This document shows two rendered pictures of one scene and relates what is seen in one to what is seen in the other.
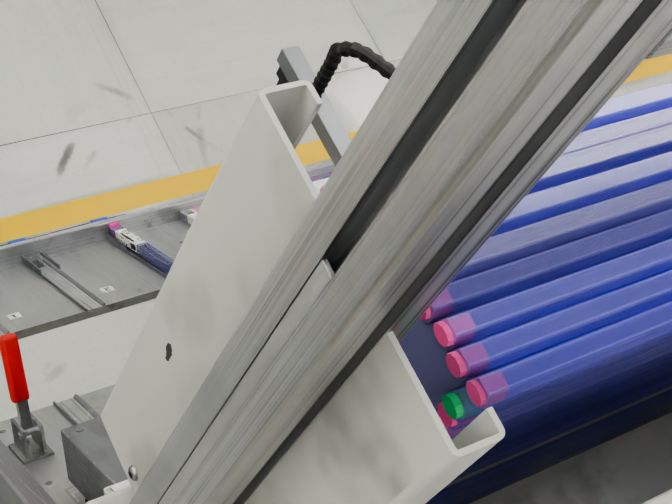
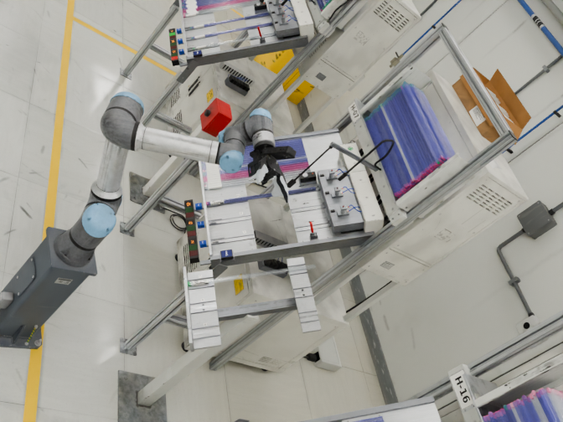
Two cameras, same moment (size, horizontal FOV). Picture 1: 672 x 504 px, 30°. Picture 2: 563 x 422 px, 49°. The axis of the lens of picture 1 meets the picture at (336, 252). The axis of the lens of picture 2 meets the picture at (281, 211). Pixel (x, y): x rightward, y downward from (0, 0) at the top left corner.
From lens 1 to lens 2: 2.43 m
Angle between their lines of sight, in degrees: 58
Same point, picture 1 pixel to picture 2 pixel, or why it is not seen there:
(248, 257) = (451, 171)
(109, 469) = (352, 222)
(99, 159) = (30, 203)
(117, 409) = (405, 202)
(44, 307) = (243, 225)
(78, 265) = (220, 215)
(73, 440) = (338, 225)
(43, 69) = not seen: outside the picture
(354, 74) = (30, 115)
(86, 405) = (301, 227)
